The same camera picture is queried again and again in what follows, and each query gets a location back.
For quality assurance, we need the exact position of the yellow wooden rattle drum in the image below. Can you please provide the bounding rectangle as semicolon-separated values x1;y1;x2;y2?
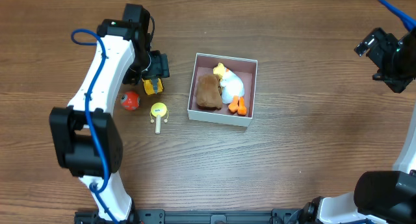
149;102;169;134

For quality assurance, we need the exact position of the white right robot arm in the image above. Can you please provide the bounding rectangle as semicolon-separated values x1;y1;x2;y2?
297;28;415;224

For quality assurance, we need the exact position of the white plush duck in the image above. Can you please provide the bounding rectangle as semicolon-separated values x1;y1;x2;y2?
213;63;247;116

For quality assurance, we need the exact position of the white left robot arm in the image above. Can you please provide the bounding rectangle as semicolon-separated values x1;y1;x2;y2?
49;16;168;223

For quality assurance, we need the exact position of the red toy ball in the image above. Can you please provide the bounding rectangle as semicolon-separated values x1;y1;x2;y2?
120;91;140;110

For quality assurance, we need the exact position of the yellow toy bulldozer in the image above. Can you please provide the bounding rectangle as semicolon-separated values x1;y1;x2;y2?
142;78;164;95

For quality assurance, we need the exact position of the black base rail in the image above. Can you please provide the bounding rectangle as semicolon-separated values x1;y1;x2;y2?
73;208;306;224

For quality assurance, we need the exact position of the brown plush bear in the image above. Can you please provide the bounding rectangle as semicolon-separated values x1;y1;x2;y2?
196;73;222;110

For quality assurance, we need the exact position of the white box pink interior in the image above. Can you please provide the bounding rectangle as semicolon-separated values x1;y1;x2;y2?
187;53;257;127

